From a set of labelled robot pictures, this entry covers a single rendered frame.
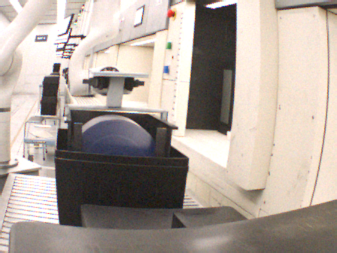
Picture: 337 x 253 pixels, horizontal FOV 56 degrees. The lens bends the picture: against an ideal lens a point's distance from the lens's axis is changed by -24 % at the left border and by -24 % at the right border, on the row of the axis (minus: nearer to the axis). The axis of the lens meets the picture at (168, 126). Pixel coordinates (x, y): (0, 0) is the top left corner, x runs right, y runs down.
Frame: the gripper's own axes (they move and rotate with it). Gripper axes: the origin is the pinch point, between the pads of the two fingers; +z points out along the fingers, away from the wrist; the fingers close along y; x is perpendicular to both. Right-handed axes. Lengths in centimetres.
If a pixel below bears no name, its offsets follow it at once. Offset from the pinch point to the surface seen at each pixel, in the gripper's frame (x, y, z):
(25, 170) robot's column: -30.3, 26.4, -29.2
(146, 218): -19.8, -2.0, 29.9
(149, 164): -14.1, -5.7, 14.3
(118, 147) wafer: -12.3, -0.6, 8.3
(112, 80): 0.7, 1.2, 2.3
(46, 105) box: -46, 40, -405
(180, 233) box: -5, 6, 70
